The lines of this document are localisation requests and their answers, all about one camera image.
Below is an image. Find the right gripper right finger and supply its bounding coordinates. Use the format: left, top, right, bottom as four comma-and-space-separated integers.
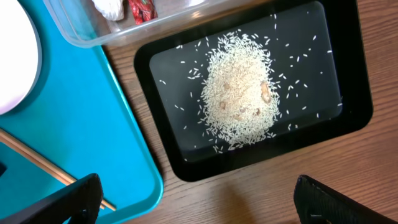
294, 175, 397, 224

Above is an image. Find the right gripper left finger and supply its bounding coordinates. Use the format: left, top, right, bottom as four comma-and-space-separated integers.
1, 173, 103, 224

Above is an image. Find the pile of white rice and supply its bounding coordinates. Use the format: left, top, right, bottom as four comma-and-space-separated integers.
158, 12, 345, 155

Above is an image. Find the white tissue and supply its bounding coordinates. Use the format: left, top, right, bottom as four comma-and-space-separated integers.
92, 0, 124, 21

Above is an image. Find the red snack wrapper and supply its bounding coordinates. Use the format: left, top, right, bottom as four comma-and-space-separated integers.
129, 0, 157, 25

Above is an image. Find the wooden chopstick lower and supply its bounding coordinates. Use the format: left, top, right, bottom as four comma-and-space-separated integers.
0, 135, 106, 210

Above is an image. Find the wooden chopstick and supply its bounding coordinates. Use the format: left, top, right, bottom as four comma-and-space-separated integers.
0, 128, 117, 212
0, 135, 106, 210

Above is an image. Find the teal plastic tray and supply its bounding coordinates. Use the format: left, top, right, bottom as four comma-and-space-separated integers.
1, 1, 164, 223

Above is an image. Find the wooden chopstick upper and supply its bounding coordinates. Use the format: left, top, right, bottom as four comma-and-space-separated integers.
0, 128, 117, 212

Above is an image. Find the black rectangular tray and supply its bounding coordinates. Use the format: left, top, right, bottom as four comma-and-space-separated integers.
134, 1, 373, 182

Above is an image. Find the white round plate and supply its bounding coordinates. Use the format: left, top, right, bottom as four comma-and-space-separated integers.
1, 0, 42, 114

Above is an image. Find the clear plastic bin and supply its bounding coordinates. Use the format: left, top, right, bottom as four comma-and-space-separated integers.
44, 0, 260, 48

